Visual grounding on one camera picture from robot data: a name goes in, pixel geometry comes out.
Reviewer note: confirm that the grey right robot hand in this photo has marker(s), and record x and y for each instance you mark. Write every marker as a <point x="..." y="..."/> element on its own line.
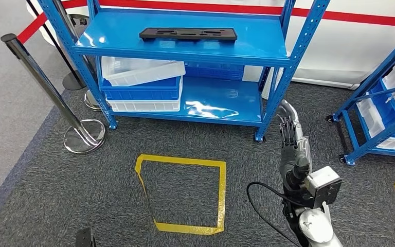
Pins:
<point x="294" y="153"/>

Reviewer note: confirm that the black plastic plate holder part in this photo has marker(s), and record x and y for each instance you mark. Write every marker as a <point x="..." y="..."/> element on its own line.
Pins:
<point x="146" y="35"/>

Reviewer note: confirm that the blue metal shelf rack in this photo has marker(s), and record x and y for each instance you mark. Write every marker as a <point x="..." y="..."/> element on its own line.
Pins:
<point x="371" y="143"/>
<point x="184" y="49"/>

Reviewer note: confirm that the white car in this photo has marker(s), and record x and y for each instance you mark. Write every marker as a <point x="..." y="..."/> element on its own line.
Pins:
<point x="337" y="47"/>

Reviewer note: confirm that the blue ribbed plastic crate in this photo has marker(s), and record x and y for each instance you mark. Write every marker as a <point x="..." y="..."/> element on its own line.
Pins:
<point x="214" y="72"/>

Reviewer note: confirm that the red barrier belt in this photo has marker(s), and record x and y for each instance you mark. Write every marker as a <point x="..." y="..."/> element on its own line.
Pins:
<point x="30" y="31"/>
<point x="354" y="16"/>

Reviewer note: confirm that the translucent white plastic bin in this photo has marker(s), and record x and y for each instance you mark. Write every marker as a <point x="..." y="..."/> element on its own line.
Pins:
<point x="139" y="75"/>

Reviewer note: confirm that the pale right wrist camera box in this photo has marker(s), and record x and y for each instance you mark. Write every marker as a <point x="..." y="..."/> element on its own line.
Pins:
<point x="323" y="184"/>

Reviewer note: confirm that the chrome stanchion post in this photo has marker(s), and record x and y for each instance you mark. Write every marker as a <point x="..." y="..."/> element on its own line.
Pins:
<point x="92" y="100"/>
<point x="37" y="73"/>

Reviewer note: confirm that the black stanchion post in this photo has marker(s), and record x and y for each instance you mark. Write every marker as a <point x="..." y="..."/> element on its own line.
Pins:
<point x="73" y="83"/>

